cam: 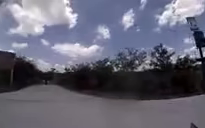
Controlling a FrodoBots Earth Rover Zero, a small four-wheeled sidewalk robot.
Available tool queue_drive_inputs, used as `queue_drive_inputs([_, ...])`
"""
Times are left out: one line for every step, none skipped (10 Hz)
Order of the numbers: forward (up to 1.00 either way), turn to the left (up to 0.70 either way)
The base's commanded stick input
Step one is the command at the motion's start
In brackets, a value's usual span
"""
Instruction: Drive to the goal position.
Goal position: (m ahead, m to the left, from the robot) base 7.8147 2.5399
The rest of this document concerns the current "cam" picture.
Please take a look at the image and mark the row of trees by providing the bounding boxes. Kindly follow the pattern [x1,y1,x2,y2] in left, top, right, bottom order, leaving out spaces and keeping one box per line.
[13,43,205,100]

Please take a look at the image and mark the grey pavement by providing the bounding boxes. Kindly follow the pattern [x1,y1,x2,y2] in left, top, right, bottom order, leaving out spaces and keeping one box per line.
[0,83,205,128]

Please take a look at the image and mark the building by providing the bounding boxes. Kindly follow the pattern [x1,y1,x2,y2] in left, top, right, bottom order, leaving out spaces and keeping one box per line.
[0,48,17,90]

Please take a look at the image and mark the pole with signs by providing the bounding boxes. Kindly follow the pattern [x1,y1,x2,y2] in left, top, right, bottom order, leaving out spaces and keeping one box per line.
[185,16,205,93]

